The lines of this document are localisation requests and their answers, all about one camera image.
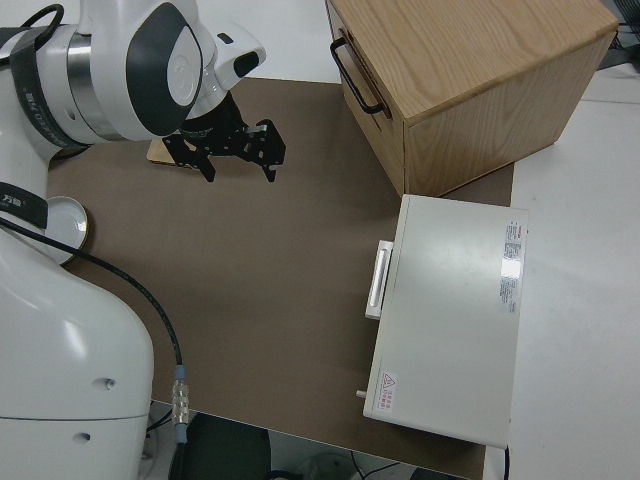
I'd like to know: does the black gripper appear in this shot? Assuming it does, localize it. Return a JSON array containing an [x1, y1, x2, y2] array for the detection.
[[166, 93, 287, 185]]

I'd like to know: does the gray plate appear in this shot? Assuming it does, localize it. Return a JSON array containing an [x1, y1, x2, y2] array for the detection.
[[45, 195, 91, 266]]

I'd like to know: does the wooden mug rack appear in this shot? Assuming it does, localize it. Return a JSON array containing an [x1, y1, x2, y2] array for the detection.
[[146, 139, 177, 167]]

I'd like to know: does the brown table mat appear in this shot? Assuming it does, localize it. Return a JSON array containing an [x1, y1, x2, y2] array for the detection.
[[47, 77, 516, 480]]

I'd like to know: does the wooden drawer box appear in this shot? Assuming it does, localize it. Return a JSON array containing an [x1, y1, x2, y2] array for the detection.
[[324, 0, 620, 197]]

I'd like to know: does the white toaster oven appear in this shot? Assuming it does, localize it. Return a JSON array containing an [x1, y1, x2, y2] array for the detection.
[[355, 193, 530, 448]]

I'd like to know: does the black equipment box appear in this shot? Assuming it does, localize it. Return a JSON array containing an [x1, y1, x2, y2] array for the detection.
[[168, 413, 272, 480]]

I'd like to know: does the black box handle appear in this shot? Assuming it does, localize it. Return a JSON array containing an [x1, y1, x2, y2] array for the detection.
[[329, 38, 386, 115]]

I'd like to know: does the white oven door handle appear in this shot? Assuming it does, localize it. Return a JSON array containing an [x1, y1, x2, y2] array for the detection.
[[364, 240, 395, 320]]

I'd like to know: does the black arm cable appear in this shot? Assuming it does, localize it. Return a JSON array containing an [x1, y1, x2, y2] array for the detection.
[[0, 3, 194, 466]]

